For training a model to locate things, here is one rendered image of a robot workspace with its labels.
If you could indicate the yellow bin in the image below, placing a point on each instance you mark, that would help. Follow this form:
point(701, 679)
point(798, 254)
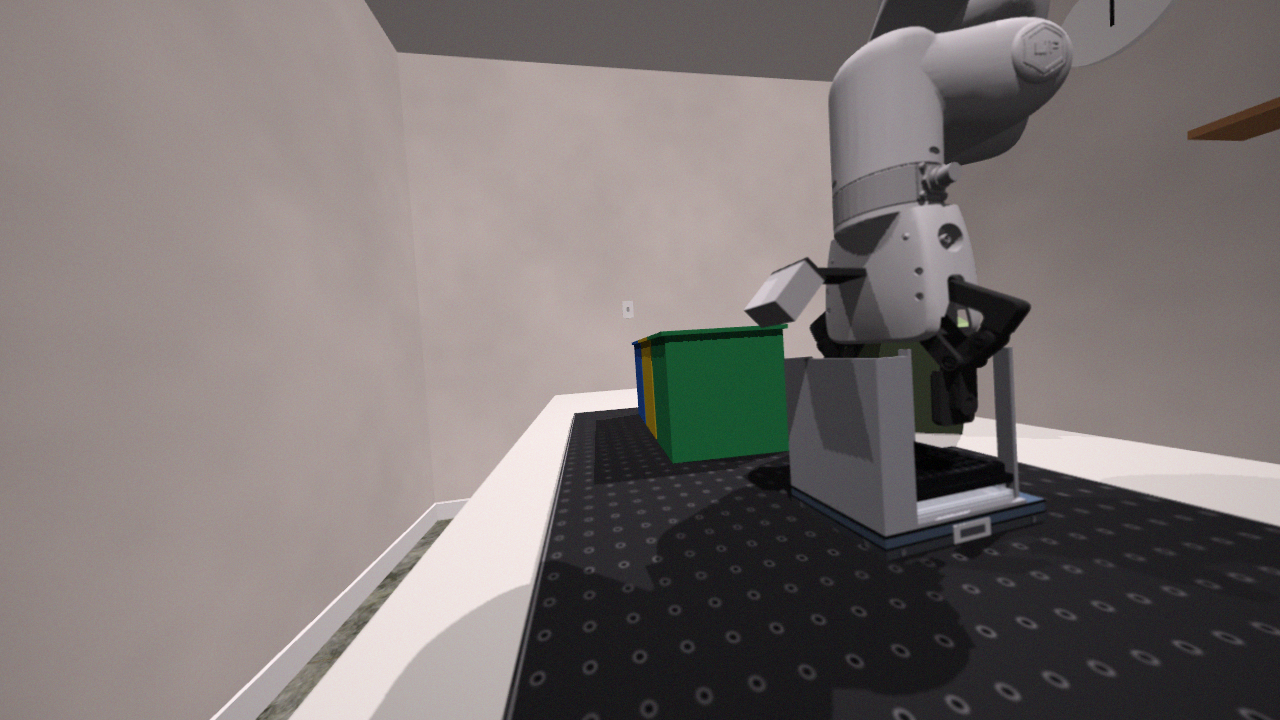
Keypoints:
point(648, 385)

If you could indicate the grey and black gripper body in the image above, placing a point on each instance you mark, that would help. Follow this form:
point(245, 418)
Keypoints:
point(884, 306)

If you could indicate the blue open-top bin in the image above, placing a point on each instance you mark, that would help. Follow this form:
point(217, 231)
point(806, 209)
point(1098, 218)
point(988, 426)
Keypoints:
point(639, 380)

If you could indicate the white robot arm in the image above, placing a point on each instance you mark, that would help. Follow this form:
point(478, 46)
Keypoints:
point(905, 109)

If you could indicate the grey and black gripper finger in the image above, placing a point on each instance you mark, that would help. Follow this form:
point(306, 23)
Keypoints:
point(819, 332)
point(954, 393)

